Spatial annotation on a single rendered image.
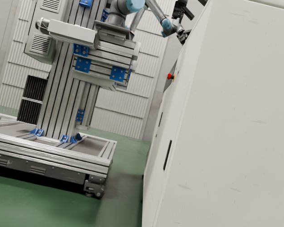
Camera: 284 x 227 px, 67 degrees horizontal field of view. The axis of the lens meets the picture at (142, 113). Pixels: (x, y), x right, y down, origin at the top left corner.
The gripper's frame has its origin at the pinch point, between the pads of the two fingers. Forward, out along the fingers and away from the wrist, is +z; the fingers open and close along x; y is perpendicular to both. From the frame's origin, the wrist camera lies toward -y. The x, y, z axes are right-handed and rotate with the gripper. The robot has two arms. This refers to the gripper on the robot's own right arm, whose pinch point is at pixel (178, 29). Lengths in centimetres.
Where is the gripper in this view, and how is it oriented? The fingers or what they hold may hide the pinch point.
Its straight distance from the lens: 170.8
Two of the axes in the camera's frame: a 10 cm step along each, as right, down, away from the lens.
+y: -9.7, -2.5, 0.2
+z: -2.5, 9.7, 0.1
